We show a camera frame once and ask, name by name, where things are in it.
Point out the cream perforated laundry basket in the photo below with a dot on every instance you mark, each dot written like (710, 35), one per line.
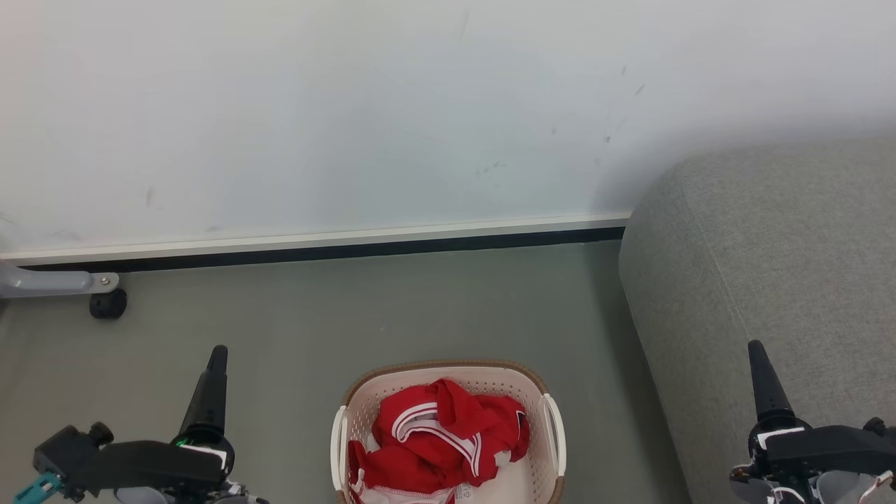
(357, 420)

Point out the black caster wheel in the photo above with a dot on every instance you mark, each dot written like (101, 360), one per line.
(108, 304)

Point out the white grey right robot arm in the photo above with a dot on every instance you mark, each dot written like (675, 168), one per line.
(840, 490)

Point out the white wall baseboard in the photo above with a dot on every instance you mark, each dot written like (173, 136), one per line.
(315, 238)

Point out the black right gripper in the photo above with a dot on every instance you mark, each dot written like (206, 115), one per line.
(773, 444)

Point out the grey metal stand leg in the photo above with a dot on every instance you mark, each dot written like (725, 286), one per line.
(49, 282)

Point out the red and white garment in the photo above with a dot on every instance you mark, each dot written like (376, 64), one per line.
(434, 434)

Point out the grey fabric sofa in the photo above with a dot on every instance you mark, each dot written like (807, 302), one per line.
(770, 266)

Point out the teal left camera connector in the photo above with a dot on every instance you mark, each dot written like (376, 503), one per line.
(36, 488)

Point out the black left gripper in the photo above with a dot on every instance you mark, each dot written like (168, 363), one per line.
(210, 455)

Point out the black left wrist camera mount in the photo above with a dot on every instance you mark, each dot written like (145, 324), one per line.
(126, 462)

